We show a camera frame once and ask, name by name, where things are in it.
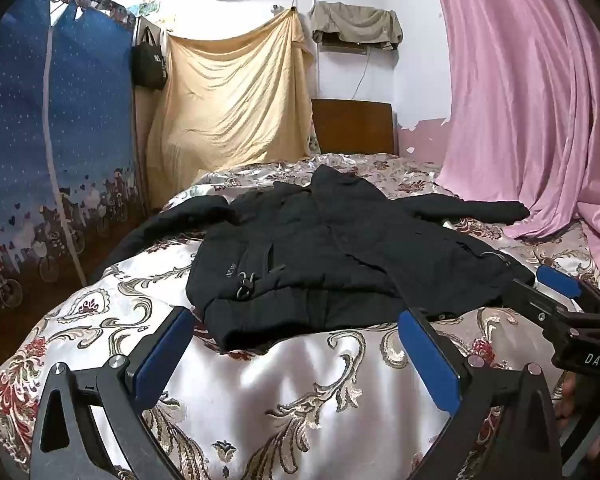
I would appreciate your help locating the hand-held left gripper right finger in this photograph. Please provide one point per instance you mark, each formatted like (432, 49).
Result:
(428, 362)

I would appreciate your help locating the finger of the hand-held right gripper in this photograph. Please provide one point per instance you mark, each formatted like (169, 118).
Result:
(559, 281)
(527, 300)

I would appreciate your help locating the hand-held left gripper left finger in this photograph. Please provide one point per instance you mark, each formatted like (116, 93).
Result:
(161, 357)

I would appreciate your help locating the black padded jacket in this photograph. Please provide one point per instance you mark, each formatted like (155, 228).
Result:
(330, 250)

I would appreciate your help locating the person's right hand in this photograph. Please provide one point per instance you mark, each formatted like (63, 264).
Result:
(566, 396)

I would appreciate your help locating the floral satin bedspread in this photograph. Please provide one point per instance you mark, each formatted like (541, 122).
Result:
(260, 400)

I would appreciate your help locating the pink curtain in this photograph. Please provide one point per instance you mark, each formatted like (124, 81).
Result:
(525, 100)

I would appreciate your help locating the brown wooden headboard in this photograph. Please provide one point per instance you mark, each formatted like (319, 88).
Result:
(352, 127)

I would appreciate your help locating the yellow hanging sheet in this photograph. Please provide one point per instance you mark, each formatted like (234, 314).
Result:
(230, 105)

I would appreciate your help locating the blue printed fabric wardrobe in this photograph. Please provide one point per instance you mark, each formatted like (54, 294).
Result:
(20, 110)

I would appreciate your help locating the black hanging bag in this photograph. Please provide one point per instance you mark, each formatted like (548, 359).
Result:
(149, 67)

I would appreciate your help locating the khaki draped cloth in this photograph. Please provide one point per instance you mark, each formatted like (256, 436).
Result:
(355, 22)

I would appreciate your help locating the colourful wall stickers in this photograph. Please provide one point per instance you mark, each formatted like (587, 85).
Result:
(147, 5)

